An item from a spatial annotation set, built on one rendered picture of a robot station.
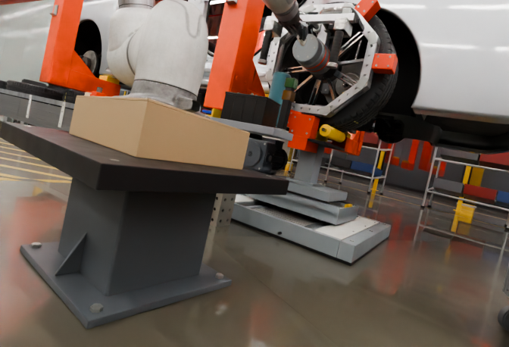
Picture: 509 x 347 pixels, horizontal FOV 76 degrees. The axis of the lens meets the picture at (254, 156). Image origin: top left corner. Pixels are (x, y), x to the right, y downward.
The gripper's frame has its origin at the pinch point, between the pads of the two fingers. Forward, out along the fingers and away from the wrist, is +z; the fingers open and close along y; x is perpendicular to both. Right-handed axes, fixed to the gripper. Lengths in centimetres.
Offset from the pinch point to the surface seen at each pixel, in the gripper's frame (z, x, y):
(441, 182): 413, -21, -97
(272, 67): 30.1, 6.8, 23.5
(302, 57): 12.8, 3.2, 1.8
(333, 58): 3.4, 2.8, -15.1
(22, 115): 67, 120, 267
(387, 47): 30.2, -19.3, -26.6
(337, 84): 74, -8, 1
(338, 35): 2.3, -6.4, -12.9
